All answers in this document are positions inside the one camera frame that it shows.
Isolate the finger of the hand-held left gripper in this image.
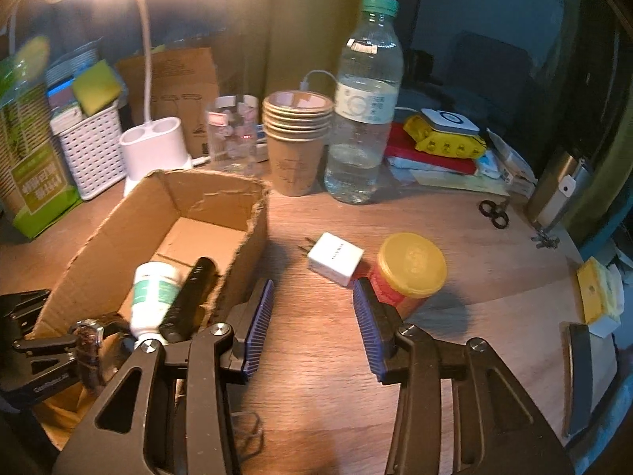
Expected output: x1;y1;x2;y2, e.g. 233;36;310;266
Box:
12;332;81;357
0;288;51;332

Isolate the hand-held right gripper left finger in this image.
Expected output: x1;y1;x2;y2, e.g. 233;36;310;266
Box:
52;278;275;475

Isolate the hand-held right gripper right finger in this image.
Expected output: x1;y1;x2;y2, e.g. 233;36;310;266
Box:
352;277;577;475

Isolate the silver wristwatch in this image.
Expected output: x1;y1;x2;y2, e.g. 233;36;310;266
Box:
66;314;136;397

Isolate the white plug charger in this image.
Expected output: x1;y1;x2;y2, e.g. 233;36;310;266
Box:
298;232;365;288

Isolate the black flashlight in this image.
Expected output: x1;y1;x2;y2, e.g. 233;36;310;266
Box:
157;256;218;344

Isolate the red jar with yellow lid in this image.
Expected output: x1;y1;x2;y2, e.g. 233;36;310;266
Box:
368;232;448;320

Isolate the white bottle with green label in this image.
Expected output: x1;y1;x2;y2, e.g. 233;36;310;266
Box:
129;261;183;344

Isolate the cardboard box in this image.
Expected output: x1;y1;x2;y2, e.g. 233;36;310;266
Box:
25;169;270;448

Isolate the clear hexagonal plastic piece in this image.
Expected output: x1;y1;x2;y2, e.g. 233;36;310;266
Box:
227;410;264;457

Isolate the green paper goods package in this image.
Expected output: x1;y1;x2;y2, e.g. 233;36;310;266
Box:
0;34;85;241

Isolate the white woven plastic basket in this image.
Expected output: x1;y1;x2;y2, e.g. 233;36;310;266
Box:
51;100;124;202

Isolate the stack of brown paper cups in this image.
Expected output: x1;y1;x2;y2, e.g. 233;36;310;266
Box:
261;89;336;198

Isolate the clear plastic water bottle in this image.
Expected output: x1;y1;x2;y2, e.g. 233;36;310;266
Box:
324;0;405;205

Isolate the red book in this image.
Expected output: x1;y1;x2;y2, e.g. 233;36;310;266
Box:
386;123;478;175

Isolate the clear printed plastic cup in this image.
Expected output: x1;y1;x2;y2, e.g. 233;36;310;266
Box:
204;94;260;175

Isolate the white tissue pack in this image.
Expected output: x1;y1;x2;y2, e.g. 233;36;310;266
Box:
49;105;84;134

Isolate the small metal clip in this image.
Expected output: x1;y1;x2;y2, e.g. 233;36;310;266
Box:
531;228;561;249

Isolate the white desk lamp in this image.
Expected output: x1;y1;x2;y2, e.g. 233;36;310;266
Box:
27;0;248;198

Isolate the pile of paper booklets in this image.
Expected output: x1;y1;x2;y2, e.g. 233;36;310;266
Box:
410;129;537;196

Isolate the blue packet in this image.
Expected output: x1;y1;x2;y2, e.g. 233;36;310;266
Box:
46;79;82;112

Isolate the black chair armrest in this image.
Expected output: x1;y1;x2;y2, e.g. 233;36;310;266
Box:
561;323;594;439

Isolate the yellow tissue box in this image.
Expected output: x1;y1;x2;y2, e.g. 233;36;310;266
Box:
576;257;625;337

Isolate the stainless steel thermos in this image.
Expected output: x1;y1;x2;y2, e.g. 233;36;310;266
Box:
524;151;594;231

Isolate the green yellow sponge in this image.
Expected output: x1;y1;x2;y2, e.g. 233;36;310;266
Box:
72;59;123;117

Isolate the brown printed cardboard sheet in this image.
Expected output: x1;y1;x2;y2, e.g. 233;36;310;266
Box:
115;48;221;159

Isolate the olive hanging cloth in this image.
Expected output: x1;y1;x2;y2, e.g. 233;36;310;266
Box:
569;104;633;263

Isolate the white wireless charger pad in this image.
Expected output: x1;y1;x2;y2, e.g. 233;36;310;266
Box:
420;107;481;137

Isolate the white charger cable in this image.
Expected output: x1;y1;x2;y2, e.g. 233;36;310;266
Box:
299;69;343;94

